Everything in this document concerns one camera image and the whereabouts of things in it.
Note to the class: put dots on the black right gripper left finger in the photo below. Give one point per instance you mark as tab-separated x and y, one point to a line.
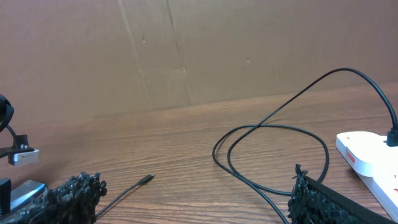
73	202

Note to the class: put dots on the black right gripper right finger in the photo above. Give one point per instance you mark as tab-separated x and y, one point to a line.
313	202

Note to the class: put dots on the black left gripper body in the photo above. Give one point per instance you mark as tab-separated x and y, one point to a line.
5	195

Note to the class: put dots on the blue Galaxy smartphone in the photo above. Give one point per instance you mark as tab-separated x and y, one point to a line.
22	194

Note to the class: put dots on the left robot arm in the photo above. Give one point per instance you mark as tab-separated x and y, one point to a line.
7	112

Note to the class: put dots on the white power strip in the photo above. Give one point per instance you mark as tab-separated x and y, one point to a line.
375	163

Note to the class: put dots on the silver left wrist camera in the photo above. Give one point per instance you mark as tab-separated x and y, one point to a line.
24	158

